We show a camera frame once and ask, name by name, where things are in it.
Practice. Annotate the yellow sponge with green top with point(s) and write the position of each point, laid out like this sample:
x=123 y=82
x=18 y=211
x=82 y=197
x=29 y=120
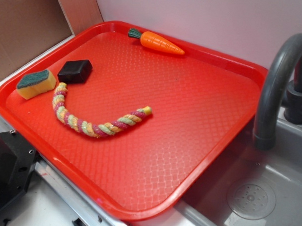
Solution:
x=34 y=84

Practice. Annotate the red plastic tray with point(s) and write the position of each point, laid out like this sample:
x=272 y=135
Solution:
x=200 y=102

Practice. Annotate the orange plastic toy carrot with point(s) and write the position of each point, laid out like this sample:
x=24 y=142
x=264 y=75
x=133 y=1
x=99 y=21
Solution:
x=153 y=41

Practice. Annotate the black plastic block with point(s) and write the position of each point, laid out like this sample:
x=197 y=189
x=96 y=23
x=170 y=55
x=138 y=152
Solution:
x=75 y=72

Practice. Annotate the grey toy sink basin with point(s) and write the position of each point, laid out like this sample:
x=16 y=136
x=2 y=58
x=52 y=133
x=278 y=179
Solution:
x=205 y=203

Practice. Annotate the sink drain strainer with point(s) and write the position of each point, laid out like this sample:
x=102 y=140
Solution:
x=251 y=199

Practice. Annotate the grey curved faucet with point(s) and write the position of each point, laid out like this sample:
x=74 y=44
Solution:
x=282 y=88

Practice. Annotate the brown cardboard panel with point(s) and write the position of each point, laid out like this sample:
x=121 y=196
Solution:
x=29 y=28

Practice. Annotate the multicolour twisted rope toy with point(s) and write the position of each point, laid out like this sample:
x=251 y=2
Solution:
x=83 y=127

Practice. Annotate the black metal mount bracket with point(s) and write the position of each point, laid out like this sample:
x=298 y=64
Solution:
x=17 y=162

